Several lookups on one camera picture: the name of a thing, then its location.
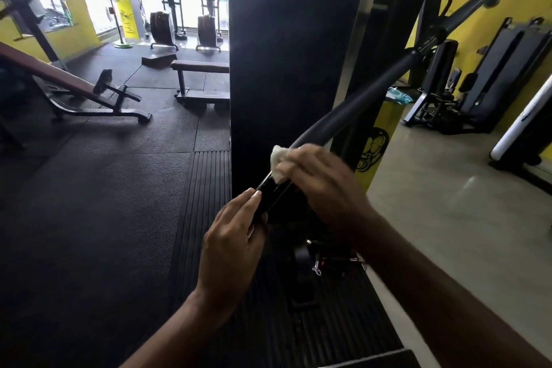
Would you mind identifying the person's right hand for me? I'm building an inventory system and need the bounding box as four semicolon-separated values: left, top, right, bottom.
274;143;377;244

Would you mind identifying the person's left hand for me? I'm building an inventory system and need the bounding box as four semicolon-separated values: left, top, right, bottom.
196;187;269;317

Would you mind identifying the white cleaning wipe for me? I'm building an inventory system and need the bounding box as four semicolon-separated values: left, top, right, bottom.
269;145;294;185

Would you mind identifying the chrome black bar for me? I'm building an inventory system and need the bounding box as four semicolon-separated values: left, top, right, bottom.
252;0;502;226

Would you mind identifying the blue wet wipes pack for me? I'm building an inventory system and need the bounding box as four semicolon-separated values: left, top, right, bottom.
385;87;415;106

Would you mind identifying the person's left forearm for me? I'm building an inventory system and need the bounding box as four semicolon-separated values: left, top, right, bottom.
120;290;242;368

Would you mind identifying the person's right forearm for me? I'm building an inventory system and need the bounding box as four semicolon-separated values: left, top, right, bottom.
358;212;552;368

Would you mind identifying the dark grey flat panel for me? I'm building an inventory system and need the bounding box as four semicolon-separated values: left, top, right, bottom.
319;349;421;368

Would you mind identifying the black flat bench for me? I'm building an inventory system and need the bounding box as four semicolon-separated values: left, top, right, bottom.
171;59;231;113

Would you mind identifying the black curved ab bench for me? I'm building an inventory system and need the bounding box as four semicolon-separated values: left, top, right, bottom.
148;11;180;50
196;14;222;53

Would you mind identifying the dark shrouded seated machine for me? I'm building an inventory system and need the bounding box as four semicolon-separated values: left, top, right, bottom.
457;16;552;135

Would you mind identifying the brown aerobic step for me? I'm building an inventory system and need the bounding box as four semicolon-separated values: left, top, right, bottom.
141;52;178;69

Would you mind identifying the yellow standing banner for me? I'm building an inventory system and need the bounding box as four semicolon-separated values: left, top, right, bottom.
114;0;146;41

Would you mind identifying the black orange bench press rack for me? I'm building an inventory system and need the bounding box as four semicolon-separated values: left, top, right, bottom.
0;0;68;71

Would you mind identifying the black weight machine frame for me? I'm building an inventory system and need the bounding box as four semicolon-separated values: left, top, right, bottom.
227;0;449;226

